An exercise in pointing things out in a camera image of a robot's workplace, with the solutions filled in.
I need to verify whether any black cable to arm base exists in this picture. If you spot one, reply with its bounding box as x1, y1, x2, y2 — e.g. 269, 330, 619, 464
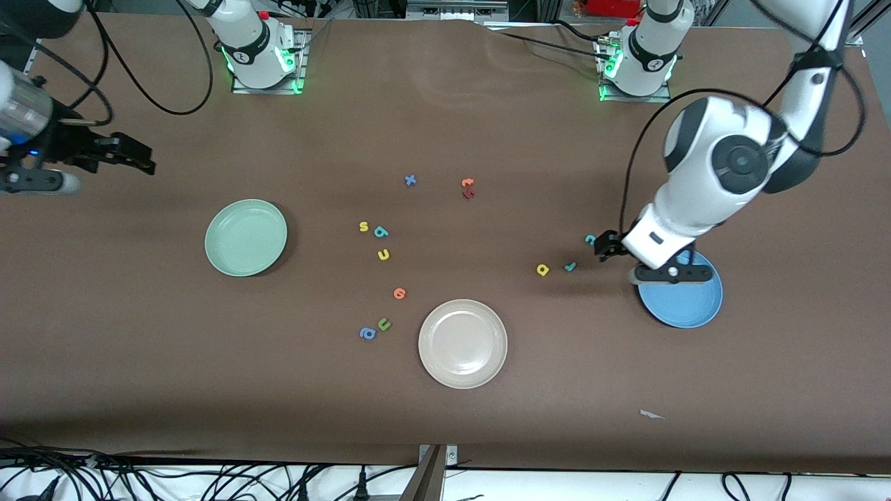
480, 19, 613, 58

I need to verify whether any grey metal bracket plate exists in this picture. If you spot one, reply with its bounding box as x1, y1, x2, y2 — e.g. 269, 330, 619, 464
419, 444, 459, 467

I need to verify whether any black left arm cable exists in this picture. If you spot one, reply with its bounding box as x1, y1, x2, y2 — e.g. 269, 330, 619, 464
620, 0, 867, 230

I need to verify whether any looped black floor cable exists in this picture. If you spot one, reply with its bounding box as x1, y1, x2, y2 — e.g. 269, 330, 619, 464
720, 472, 754, 501

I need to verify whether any blue plate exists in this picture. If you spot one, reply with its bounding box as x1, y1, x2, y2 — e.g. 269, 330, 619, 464
637, 249, 724, 329

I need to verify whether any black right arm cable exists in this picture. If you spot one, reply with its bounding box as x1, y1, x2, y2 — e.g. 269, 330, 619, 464
66, 0, 214, 127

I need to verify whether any grey device box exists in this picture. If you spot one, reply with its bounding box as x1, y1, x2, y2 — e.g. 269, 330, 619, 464
407, 0, 509, 22

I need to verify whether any green plate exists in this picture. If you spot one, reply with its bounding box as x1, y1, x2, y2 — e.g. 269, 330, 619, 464
205, 199, 288, 278

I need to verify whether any aluminium frame profile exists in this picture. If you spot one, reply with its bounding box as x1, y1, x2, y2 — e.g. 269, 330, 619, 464
839, 0, 891, 47
21, 14, 55, 79

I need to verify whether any red box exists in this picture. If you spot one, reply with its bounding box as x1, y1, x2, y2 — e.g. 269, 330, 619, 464
585, 0, 645, 18

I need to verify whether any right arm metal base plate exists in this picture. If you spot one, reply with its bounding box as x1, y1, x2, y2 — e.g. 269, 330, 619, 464
231, 28, 308, 95

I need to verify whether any beige plate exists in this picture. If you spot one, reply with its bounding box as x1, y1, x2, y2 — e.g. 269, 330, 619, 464
418, 299, 508, 390

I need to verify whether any grey metal post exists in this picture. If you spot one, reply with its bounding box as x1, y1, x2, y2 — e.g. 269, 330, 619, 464
400, 445, 446, 501

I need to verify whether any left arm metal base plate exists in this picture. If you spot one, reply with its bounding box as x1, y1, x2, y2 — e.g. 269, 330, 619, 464
597, 38, 673, 104

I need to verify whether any brown table cover sheet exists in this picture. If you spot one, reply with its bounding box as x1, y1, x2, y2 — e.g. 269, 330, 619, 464
0, 10, 891, 475

